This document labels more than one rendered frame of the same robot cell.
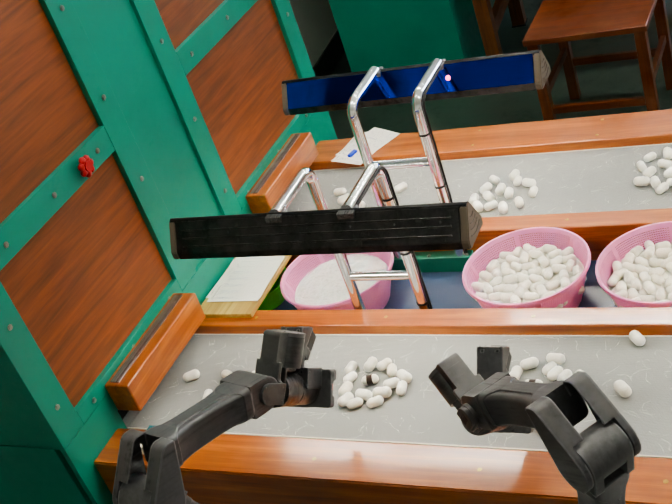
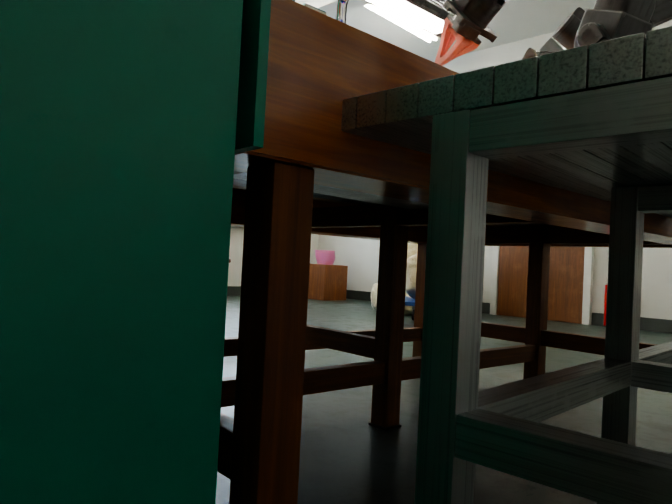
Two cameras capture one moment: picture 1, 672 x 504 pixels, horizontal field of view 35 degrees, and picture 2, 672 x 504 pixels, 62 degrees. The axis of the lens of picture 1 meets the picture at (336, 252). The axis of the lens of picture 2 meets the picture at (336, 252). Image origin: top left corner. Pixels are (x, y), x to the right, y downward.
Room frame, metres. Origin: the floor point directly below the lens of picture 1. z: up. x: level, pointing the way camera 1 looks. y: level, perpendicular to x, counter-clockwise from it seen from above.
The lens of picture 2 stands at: (1.45, 1.14, 0.47)
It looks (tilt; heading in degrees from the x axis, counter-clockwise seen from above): 1 degrees up; 286
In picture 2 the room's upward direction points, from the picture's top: 3 degrees clockwise
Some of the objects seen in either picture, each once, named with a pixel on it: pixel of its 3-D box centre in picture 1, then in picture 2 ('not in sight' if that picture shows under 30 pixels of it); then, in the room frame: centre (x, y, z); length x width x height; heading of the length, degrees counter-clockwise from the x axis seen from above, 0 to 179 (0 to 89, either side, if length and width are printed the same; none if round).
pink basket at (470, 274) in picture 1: (529, 282); not in sight; (1.83, -0.36, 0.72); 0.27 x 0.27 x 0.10
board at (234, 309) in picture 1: (253, 271); not in sight; (2.18, 0.20, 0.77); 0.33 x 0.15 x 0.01; 147
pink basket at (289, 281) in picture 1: (342, 285); not in sight; (2.06, 0.01, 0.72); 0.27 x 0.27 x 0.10
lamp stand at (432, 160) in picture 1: (419, 167); not in sight; (2.14, -0.24, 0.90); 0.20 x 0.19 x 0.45; 57
